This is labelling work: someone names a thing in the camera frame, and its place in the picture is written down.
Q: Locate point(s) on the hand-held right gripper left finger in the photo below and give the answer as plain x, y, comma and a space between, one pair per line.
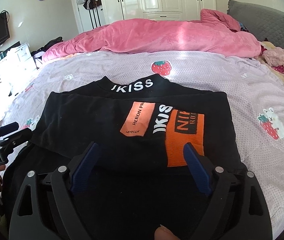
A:
85, 165

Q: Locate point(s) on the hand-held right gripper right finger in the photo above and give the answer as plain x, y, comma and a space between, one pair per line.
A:
197, 170

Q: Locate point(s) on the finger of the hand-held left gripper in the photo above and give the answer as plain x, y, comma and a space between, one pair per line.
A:
8, 128
16, 136

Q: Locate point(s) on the black sweater with orange cuffs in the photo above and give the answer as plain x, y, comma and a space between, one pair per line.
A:
94, 120

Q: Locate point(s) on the pile of dark clothes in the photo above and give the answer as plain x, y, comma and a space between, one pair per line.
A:
48, 47

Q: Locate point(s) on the person's right hand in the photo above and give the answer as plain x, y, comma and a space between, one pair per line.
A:
165, 233

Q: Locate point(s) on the white desk with drawers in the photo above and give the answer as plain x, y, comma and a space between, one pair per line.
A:
14, 62

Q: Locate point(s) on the lilac strawberry print bed sheet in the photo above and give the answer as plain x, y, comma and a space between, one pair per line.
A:
232, 85

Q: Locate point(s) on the pink quilt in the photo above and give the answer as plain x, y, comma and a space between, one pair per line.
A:
157, 35

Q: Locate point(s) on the white door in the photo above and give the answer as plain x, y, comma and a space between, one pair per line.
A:
102, 17

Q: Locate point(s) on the grey quilted headboard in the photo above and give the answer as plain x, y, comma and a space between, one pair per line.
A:
269, 25

